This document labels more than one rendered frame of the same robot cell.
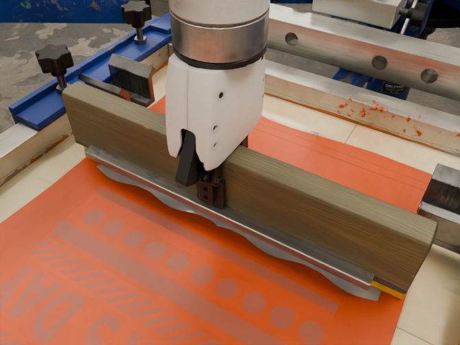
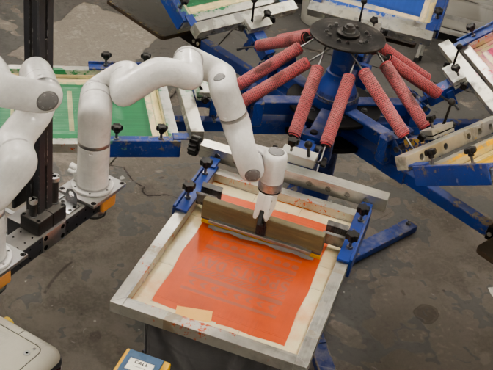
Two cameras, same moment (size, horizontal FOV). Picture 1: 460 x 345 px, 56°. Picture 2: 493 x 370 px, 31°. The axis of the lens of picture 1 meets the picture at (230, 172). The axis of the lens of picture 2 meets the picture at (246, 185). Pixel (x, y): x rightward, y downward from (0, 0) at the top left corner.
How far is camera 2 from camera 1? 2.42 m
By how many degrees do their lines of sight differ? 16
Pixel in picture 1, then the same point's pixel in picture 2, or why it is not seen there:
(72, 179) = (201, 231)
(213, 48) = (271, 191)
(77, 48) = not seen: outside the picture
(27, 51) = not seen: outside the picture
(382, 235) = (312, 236)
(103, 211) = (219, 241)
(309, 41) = not seen: hidden behind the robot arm
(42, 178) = (190, 231)
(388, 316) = (315, 263)
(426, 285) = (326, 256)
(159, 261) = (245, 253)
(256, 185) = (276, 226)
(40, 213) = (197, 242)
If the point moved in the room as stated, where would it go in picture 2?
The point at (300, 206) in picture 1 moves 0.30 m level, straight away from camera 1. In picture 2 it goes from (290, 231) to (288, 178)
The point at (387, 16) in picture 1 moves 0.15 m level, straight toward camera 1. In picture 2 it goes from (310, 164) to (307, 188)
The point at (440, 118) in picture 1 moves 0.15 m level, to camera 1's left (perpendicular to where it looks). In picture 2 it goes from (332, 205) to (290, 206)
